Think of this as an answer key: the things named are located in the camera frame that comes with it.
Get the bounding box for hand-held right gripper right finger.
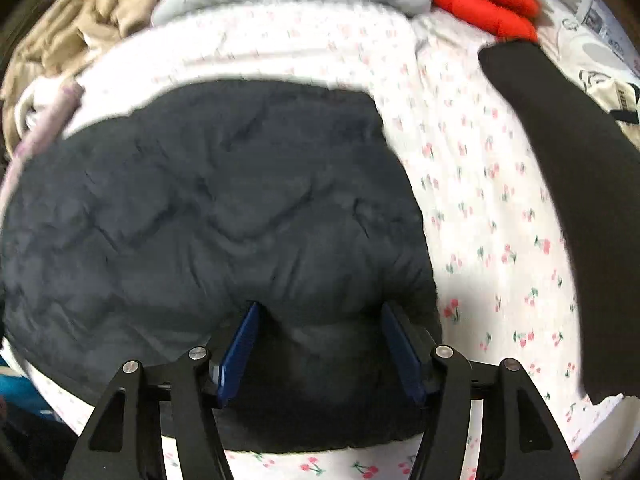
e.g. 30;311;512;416
381;302;582;480

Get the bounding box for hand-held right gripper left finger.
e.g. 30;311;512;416
74;301;262;480

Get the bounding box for black quilted jacket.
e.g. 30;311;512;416
0;80;445;453

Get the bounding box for cherry print bed sheet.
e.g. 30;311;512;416
0;0;632;480

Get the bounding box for black knit garment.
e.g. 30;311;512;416
477;40;640;406

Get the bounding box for pink floral blanket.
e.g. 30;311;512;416
10;82;87;171

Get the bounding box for white fleece cloth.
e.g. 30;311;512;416
12;79;68;142

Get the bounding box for white black printed bag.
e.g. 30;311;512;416
579;67;640;126

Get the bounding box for white cartoon printed blanket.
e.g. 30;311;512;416
537;7;640;128

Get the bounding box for beige fleece garment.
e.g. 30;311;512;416
0;0;157;111

